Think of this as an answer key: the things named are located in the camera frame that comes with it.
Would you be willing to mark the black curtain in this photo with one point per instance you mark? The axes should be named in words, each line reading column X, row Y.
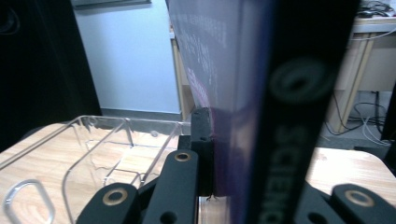
column 40, row 68

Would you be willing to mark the clear acrylic organizer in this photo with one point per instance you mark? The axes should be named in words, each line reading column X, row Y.
column 102, row 146

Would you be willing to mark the white panel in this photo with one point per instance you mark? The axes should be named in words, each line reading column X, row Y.
column 130, row 59

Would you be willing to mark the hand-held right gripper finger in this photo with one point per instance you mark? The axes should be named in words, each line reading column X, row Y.
column 201, row 143

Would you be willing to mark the purple magazine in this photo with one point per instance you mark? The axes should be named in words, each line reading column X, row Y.
column 224, row 62

